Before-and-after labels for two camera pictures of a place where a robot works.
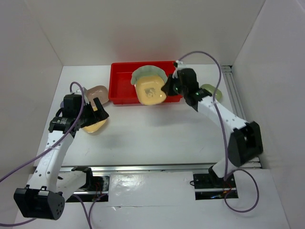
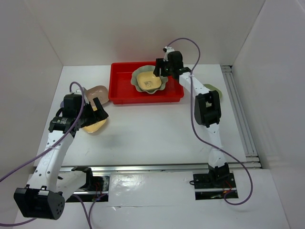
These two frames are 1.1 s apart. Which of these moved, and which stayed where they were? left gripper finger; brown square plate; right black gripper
Moved: right black gripper
Stayed: left gripper finger; brown square plate
